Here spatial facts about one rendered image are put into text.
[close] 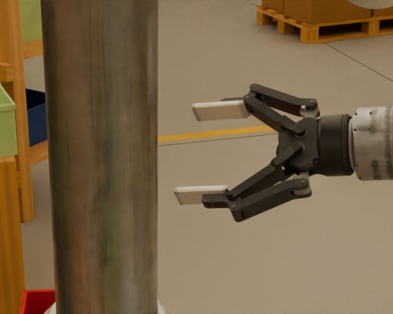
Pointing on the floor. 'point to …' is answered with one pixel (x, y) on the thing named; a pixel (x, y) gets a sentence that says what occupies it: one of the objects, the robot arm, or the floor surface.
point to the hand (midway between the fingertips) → (194, 152)
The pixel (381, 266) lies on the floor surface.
